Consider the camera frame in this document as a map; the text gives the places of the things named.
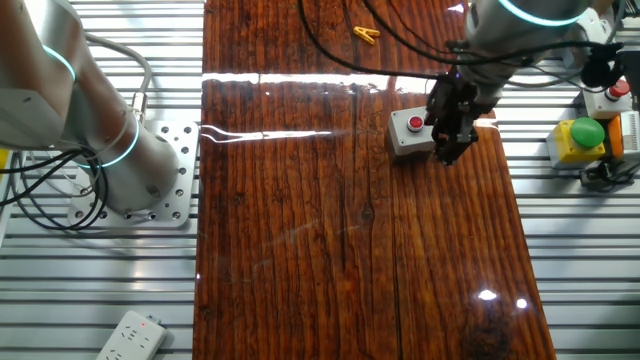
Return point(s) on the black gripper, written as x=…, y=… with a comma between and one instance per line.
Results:
x=452, y=100

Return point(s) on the grey box red push button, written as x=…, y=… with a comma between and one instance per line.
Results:
x=402, y=142

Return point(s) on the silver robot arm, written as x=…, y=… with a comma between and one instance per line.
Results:
x=60, y=100

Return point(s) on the yellow box green mushroom button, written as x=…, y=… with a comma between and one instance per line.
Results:
x=587, y=132

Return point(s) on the grey box red mushroom button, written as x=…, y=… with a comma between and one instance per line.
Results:
x=597, y=106

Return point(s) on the yellow clothespin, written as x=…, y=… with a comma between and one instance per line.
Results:
x=365, y=35

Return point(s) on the orange rounded object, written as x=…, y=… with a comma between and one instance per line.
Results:
x=615, y=137

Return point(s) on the glossy wood grain board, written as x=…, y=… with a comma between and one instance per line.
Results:
x=300, y=225

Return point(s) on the black flat panel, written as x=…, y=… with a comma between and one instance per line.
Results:
x=632, y=80

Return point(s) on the white power strip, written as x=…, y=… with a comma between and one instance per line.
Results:
x=130, y=340

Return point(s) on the silver ribbed depth camera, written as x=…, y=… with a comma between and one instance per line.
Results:
x=631, y=135

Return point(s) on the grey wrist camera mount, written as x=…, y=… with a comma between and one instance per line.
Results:
x=595, y=27

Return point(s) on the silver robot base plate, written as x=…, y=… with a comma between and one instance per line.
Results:
x=182, y=150

